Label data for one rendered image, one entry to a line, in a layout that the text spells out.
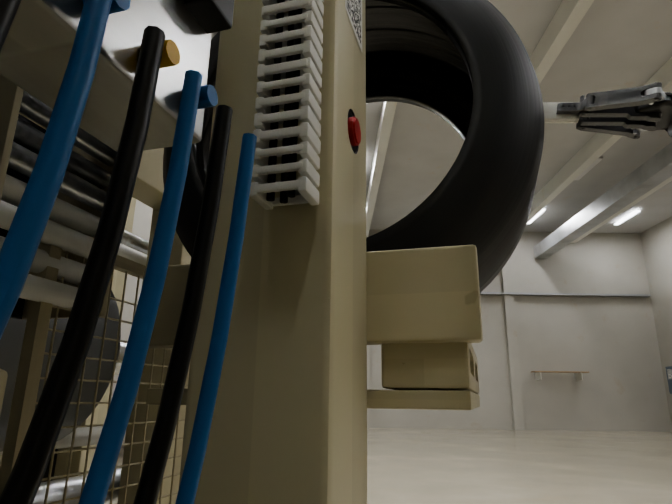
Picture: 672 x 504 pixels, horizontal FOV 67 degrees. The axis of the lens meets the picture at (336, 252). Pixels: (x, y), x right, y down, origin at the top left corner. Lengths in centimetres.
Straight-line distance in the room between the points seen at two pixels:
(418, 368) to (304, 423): 16
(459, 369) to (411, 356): 5
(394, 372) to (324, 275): 16
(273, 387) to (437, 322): 19
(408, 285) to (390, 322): 4
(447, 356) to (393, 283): 9
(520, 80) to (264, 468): 57
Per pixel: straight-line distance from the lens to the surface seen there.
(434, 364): 53
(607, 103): 89
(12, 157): 71
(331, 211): 44
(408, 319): 53
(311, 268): 43
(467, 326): 52
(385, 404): 54
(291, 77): 49
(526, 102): 74
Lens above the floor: 79
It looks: 16 degrees up
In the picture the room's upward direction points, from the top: 1 degrees clockwise
